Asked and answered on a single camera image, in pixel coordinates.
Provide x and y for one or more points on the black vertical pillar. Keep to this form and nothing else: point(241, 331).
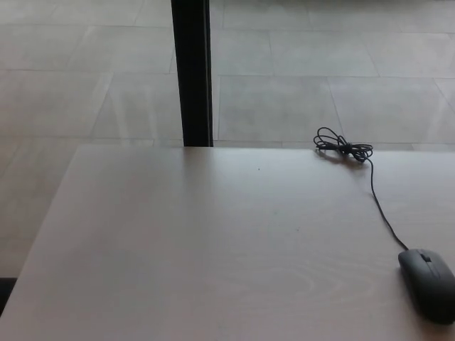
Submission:
point(192, 71)

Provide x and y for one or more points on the black computer mouse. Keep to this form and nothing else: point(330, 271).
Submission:
point(426, 284)

